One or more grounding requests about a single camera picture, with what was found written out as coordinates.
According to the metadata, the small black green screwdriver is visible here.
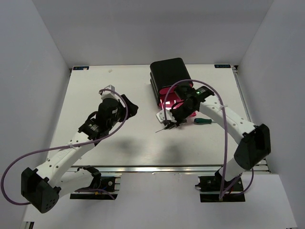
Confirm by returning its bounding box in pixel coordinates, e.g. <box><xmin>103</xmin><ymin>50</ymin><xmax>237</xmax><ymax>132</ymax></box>
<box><xmin>155</xmin><ymin>125</ymin><xmax>183</xmax><ymax>133</ymax></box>

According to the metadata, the large green handled screwdriver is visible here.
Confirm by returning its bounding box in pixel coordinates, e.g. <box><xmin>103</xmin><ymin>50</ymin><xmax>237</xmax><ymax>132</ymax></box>
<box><xmin>193</xmin><ymin>118</ymin><xmax>214</xmax><ymax>125</ymax></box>

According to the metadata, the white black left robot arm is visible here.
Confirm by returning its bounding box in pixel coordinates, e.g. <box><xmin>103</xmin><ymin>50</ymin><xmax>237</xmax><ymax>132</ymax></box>
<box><xmin>21</xmin><ymin>93</ymin><xmax>139</xmax><ymax>213</ymax></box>

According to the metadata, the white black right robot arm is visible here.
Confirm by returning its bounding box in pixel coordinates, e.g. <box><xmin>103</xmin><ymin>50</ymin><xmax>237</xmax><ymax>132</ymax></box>
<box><xmin>171</xmin><ymin>85</ymin><xmax>271</xmax><ymax>190</ymax></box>

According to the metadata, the black drawer cabinet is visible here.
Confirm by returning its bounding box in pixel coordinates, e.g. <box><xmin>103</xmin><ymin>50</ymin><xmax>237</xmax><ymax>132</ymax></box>
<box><xmin>150</xmin><ymin>58</ymin><xmax>191</xmax><ymax>106</ymax></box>

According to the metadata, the blue label sticker left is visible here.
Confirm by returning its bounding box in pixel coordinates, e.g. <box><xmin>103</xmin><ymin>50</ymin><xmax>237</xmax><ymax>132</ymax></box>
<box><xmin>72</xmin><ymin>66</ymin><xmax>89</xmax><ymax>71</ymax></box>

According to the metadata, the blue label sticker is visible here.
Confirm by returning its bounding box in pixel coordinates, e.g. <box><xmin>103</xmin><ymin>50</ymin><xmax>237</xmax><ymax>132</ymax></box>
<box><xmin>72</xmin><ymin>66</ymin><xmax>89</xmax><ymax>71</ymax></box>
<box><xmin>214</xmin><ymin>64</ymin><xmax>231</xmax><ymax>68</ymax></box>

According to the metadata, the blue label sticker right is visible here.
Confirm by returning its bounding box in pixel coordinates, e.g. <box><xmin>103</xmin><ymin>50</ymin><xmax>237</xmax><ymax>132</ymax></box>
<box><xmin>214</xmin><ymin>64</ymin><xmax>231</xmax><ymax>68</ymax></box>

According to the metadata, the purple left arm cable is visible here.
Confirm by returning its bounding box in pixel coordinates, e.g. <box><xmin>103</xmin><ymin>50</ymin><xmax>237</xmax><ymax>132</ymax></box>
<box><xmin>1</xmin><ymin>88</ymin><xmax>129</xmax><ymax>206</ymax></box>

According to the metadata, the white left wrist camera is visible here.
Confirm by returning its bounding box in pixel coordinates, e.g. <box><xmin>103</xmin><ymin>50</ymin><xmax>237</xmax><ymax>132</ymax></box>
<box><xmin>99</xmin><ymin>84</ymin><xmax>120</xmax><ymax>101</ymax></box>

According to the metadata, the aluminium front rail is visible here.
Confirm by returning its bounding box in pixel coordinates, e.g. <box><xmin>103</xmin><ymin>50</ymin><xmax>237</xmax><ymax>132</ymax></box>
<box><xmin>68</xmin><ymin>164</ymin><xmax>270</xmax><ymax>175</ymax></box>

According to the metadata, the aluminium rail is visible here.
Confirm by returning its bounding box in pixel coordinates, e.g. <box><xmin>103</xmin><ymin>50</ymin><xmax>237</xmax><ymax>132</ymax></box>
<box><xmin>68</xmin><ymin>164</ymin><xmax>270</xmax><ymax>175</ymax></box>
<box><xmin>232</xmin><ymin>65</ymin><xmax>252</xmax><ymax>121</ymax></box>

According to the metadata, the aluminium right side rail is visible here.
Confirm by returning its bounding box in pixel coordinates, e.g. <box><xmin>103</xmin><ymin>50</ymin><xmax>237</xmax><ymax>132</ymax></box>
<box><xmin>232</xmin><ymin>65</ymin><xmax>252</xmax><ymax>121</ymax></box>

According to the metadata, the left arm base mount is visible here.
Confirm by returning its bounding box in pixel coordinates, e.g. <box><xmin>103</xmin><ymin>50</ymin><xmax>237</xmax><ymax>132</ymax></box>
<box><xmin>70</xmin><ymin>174</ymin><xmax>121</xmax><ymax>200</ymax></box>

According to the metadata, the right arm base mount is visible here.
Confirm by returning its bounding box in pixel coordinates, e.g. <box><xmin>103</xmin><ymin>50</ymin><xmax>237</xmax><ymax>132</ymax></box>
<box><xmin>194</xmin><ymin>175</ymin><xmax>246</xmax><ymax>203</ymax></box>

